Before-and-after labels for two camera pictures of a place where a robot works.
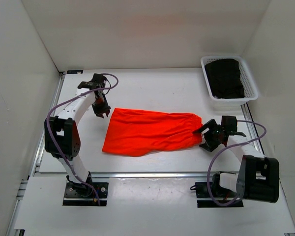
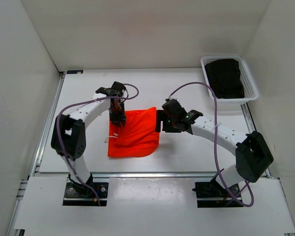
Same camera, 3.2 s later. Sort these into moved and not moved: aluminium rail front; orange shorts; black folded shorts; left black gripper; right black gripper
Moved: orange shorts; right black gripper; left black gripper
Not moved: black folded shorts; aluminium rail front
